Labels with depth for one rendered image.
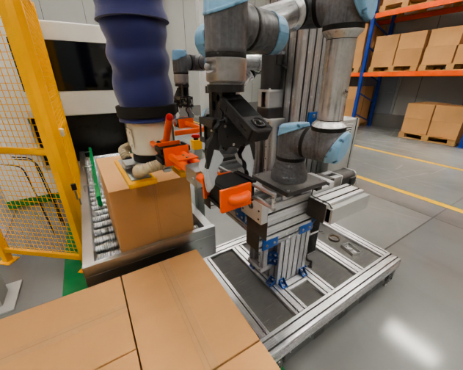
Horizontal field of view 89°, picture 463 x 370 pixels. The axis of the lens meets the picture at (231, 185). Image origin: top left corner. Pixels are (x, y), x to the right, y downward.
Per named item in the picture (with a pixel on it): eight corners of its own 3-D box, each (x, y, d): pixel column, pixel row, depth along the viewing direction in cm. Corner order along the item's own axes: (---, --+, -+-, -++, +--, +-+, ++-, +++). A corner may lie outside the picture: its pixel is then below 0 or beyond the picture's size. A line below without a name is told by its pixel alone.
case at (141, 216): (108, 211, 170) (95, 158, 154) (163, 198, 190) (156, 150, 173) (124, 261, 124) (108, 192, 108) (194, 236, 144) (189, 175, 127)
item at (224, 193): (202, 197, 54) (201, 178, 52) (230, 189, 57) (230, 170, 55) (221, 213, 47) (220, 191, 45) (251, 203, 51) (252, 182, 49)
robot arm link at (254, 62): (281, 73, 138) (210, 74, 112) (267, 73, 146) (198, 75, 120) (282, 51, 133) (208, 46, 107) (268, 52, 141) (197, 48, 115)
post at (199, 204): (197, 244, 223) (190, 139, 182) (204, 242, 226) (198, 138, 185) (200, 248, 217) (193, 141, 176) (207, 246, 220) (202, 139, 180)
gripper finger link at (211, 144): (216, 170, 49) (230, 130, 48) (220, 172, 48) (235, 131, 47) (197, 165, 46) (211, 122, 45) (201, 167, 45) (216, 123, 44)
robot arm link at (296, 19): (298, -13, 78) (184, 17, 54) (330, -22, 71) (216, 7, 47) (299, 28, 85) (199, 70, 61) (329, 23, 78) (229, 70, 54)
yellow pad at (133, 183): (114, 164, 109) (111, 153, 107) (136, 160, 114) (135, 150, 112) (129, 190, 83) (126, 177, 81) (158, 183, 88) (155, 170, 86)
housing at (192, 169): (185, 180, 64) (183, 164, 62) (207, 175, 67) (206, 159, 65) (196, 189, 59) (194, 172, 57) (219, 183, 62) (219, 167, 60)
